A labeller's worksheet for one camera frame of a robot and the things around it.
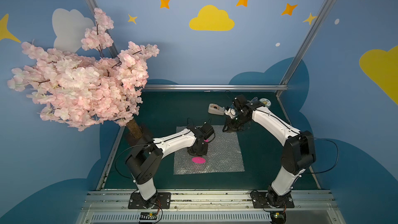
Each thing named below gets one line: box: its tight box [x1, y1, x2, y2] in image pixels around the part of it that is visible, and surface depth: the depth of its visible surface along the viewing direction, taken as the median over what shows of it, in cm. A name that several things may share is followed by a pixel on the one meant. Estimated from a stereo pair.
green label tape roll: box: [259, 98, 272, 108], surface depth 107 cm
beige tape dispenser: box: [207, 103, 225, 116], surface depth 110 cm
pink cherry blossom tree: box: [7, 7, 161, 140], surface depth 59 cm
